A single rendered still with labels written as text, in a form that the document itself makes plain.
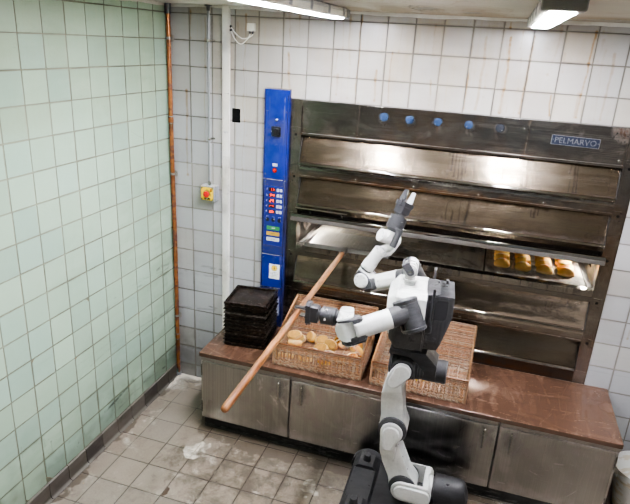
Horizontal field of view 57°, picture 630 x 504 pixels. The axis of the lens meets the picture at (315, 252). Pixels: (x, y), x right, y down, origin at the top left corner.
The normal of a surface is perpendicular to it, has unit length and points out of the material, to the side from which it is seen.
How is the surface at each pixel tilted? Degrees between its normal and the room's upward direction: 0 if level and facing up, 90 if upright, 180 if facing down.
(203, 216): 90
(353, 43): 90
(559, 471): 86
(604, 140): 90
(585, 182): 70
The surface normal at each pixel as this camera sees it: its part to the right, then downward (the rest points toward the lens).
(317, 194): -0.26, -0.03
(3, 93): 0.95, 0.15
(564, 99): -0.30, 0.31
